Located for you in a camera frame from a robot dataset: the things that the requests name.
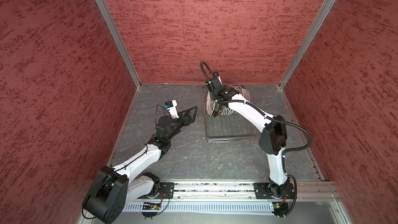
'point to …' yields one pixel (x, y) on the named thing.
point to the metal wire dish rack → (227, 129)
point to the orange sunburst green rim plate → (245, 93)
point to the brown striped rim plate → (210, 105)
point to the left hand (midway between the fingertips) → (194, 112)
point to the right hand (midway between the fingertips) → (218, 91)
